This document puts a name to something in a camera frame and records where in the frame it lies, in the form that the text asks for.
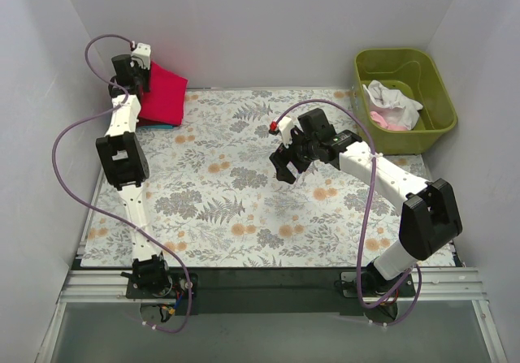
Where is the bright red t-shirt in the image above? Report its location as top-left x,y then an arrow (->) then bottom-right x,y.
138,62 -> 188,125

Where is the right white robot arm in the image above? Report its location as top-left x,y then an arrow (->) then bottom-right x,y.
269,109 -> 462,296

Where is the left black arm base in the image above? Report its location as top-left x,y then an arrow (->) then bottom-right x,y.
120,255 -> 188,299

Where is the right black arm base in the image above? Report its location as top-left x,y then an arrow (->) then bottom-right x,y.
332,271 -> 415,301

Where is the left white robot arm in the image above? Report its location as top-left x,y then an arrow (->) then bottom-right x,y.
96,54 -> 173,298

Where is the folded dark red t-shirt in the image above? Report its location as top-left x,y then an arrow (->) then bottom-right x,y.
136,117 -> 169,128

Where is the teal item under shirt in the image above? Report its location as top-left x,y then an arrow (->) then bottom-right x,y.
154,123 -> 181,130

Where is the pink cloth in bin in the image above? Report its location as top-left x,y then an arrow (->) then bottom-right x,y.
370,111 -> 408,132

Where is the floral patterned table mat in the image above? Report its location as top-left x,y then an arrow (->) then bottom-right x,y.
80,89 -> 454,269

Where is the white cloth in bin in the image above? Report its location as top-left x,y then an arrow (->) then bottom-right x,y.
362,80 -> 423,131

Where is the olive green plastic bin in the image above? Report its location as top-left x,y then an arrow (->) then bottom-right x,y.
351,48 -> 457,155

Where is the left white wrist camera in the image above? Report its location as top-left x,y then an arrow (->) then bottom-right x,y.
131,42 -> 151,70

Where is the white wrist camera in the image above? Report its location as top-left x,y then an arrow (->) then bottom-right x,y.
269,116 -> 305,149
131,42 -> 151,70

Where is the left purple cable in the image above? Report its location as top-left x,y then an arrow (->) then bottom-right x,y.
52,33 -> 192,335

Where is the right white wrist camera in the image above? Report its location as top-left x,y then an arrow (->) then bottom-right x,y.
269,116 -> 305,149

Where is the aluminium frame rail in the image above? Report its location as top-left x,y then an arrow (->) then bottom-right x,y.
37,263 -> 508,362

